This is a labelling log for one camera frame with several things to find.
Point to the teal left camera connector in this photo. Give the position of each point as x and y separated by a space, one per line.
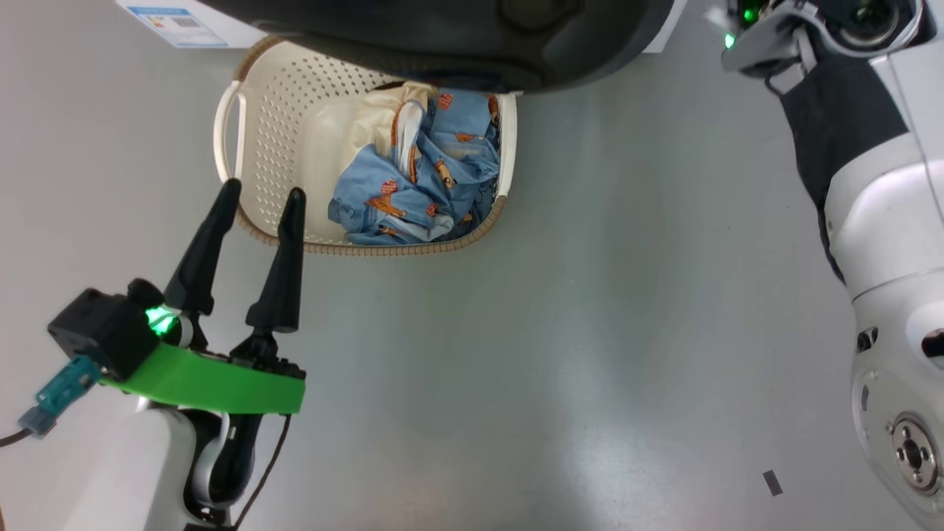
63 391

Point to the cream perforated laundry basket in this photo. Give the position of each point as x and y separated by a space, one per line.
280 133

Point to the blue bear print garment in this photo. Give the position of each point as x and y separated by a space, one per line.
383 184

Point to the dark floor tape mark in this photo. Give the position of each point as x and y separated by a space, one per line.
772 483

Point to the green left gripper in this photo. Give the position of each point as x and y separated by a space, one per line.
214 387

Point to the dark grey washing machine door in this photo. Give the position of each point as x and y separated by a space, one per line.
413 37

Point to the blue energy label sticker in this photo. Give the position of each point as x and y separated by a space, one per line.
177 22

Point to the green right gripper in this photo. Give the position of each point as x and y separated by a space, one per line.
767 44

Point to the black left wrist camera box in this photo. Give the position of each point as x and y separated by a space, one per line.
103 332

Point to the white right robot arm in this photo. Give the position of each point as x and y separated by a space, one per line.
885 221

